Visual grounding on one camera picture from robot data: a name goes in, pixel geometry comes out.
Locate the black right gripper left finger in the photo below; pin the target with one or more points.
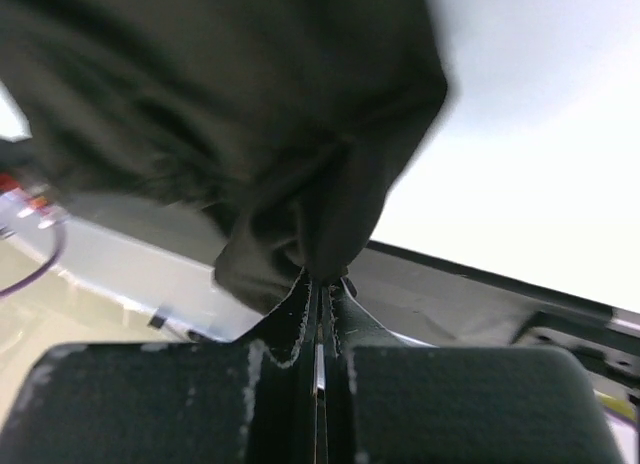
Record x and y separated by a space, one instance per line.
248 401

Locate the black t-shirt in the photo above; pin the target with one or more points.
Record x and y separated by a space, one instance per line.
286 122

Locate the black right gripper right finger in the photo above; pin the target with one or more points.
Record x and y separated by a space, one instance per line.
387 402

